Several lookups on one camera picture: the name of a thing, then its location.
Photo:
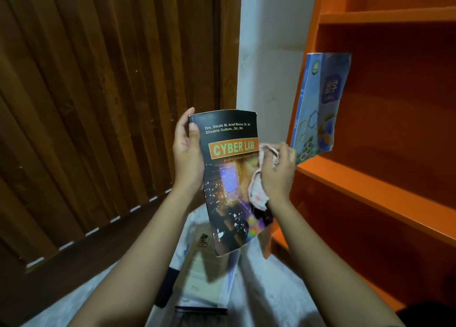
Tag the person's right forearm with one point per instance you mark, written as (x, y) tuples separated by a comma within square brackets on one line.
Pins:
[(327, 269)]

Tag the person's left thumb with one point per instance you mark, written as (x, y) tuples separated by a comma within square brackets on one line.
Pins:
[(196, 138)]

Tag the person's right hand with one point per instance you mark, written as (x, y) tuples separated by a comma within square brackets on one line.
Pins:
[(279, 175)]

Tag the beige book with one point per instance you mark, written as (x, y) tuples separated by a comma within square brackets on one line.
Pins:
[(203, 266)]

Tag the orange wooden bookshelf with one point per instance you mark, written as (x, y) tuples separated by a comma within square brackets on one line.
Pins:
[(384, 141)]

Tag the white cleaning cloth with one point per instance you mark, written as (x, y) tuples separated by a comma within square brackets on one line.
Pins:
[(258, 191)]

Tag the person's left hand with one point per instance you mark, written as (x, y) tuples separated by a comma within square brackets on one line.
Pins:
[(187, 159)]

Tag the dark book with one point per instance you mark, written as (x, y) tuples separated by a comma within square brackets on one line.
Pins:
[(167, 287)]

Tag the person's left forearm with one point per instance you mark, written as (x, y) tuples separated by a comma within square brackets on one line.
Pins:
[(133, 262)]

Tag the black paperback book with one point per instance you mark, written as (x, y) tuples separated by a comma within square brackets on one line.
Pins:
[(231, 195)]

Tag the brown slatted wooden door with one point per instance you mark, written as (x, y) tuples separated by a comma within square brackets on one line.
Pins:
[(96, 123)]

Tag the white blue-edged book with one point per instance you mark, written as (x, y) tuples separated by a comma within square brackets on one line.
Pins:
[(217, 294)]

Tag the blue hexagon-print book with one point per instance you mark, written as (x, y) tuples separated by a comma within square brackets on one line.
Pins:
[(319, 105)]

